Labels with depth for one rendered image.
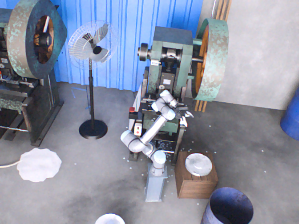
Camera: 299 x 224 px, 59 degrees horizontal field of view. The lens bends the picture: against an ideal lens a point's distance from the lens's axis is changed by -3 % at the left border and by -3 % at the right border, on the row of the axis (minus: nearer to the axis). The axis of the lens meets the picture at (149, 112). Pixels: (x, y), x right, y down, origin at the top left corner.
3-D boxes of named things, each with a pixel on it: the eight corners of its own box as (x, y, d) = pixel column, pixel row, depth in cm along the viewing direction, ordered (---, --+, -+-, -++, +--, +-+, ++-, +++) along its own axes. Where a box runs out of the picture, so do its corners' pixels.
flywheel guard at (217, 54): (211, 118, 271) (235, 42, 218) (183, 114, 271) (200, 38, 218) (204, 65, 349) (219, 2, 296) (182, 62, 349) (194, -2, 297)
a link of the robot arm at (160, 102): (157, 110, 225) (167, 102, 227) (149, 103, 231) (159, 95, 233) (160, 115, 231) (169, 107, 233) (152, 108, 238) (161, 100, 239)
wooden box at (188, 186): (210, 198, 305) (218, 181, 283) (177, 198, 302) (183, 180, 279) (204, 170, 336) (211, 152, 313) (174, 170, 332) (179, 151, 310)
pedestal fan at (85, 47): (111, 147, 351) (112, 30, 248) (61, 140, 351) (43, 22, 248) (125, 91, 445) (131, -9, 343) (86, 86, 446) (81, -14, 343)
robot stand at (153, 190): (162, 201, 297) (167, 177, 268) (145, 202, 295) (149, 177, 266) (159, 187, 311) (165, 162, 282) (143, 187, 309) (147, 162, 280)
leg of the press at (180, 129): (180, 167, 337) (195, 112, 279) (171, 166, 337) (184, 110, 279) (179, 118, 407) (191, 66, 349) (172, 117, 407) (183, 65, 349)
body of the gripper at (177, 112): (181, 116, 242) (172, 106, 242) (187, 111, 236) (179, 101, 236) (177, 120, 237) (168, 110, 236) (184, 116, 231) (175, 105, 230)
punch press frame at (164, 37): (173, 153, 332) (196, 55, 245) (138, 149, 332) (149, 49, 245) (174, 111, 392) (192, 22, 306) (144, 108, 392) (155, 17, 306)
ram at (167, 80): (171, 98, 294) (175, 75, 275) (157, 96, 294) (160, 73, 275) (171, 89, 307) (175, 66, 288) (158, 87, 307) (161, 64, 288)
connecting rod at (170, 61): (173, 80, 282) (178, 51, 260) (161, 79, 282) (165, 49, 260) (173, 70, 298) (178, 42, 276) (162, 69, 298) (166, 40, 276)
